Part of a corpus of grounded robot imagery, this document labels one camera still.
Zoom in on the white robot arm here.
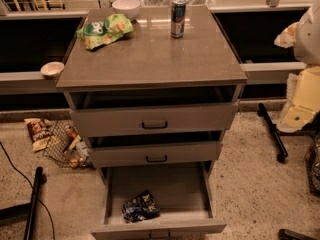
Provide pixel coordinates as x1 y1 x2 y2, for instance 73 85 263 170
274 0 320 133

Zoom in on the black floor cable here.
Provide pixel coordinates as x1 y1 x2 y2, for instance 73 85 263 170
0 141 56 240

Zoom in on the black stand leg right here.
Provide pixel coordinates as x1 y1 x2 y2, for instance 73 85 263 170
257 103 288 163

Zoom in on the blue chip bag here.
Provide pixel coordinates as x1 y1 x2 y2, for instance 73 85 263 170
122 191 160 223

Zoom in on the middle grey drawer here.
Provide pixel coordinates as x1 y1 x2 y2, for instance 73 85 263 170
88 141 222 168

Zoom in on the black stand leg left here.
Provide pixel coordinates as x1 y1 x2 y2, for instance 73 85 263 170
0 166 48 240

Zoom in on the top grey drawer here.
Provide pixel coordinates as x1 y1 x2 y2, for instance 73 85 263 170
70 103 237 137

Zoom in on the bottom grey drawer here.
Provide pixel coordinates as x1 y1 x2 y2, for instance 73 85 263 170
92 162 226 240

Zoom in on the dark energy drink can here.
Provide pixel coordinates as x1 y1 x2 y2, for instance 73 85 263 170
171 0 186 38

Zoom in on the green chip bag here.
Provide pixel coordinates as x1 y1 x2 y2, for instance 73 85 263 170
76 14 134 50

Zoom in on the black stand leg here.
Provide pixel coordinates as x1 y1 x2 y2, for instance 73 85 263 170
257 103 288 163
0 166 48 240

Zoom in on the grey drawer cabinet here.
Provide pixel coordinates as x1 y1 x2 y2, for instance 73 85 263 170
55 5 248 240

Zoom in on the brown snack bag on floor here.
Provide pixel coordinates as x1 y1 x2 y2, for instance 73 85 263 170
24 118 53 152

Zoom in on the black object bottom right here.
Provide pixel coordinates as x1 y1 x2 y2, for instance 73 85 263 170
278 229 316 240

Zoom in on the wire mesh basket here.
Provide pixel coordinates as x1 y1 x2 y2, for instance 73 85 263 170
43 120 92 169

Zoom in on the grey drawer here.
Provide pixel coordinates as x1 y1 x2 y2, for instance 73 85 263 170
88 141 222 168
92 162 226 240
70 103 237 137

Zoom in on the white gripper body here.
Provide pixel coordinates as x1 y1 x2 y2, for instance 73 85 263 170
278 66 320 133

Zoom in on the white bowl on counter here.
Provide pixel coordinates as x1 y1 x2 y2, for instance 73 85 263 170
112 0 141 20

